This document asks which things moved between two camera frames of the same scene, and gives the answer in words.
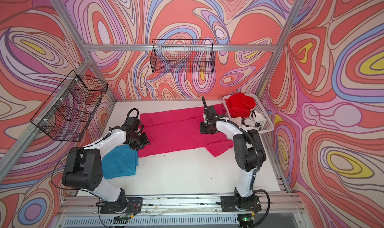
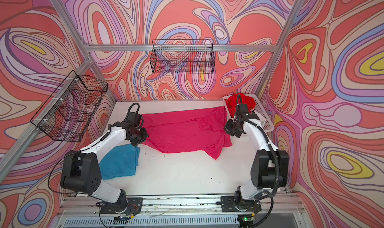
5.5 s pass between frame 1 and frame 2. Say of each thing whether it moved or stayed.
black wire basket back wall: stayed
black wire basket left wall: stayed
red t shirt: stayed
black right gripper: moved
